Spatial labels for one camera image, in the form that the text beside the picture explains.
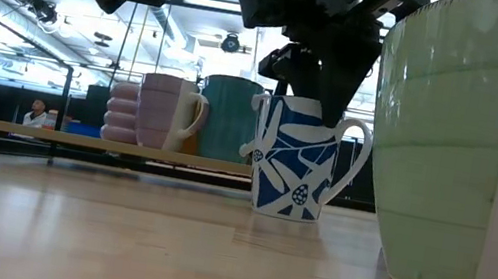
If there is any black hanging ceiling fixture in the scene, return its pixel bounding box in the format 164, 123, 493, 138
7, 0, 61, 26

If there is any green mug white handle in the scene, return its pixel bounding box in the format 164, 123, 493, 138
342, 0, 498, 279

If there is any blue box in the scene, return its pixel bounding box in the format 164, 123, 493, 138
65, 120, 103, 139

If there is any black round ceiling fixture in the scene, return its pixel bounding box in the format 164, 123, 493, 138
219, 31, 243, 56

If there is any blue white patterned mug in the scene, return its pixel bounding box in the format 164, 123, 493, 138
241, 89, 381, 233

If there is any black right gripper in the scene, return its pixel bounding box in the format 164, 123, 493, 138
201, 0, 430, 141

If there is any lilac stacked-ring mug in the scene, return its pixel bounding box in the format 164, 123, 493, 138
98, 79, 148, 146

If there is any purple ribbed mug white handle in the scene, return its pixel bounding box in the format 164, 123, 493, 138
129, 69, 215, 158

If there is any person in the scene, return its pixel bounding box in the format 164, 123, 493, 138
21, 96, 52, 130

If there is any black partition panel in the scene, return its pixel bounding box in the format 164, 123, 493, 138
328, 136, 386, 206

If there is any teal mug white handle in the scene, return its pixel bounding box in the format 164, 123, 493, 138
190, 70, 275, 168

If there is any black aluminium rig frame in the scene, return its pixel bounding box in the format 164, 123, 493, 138
0, 135, 378, 221

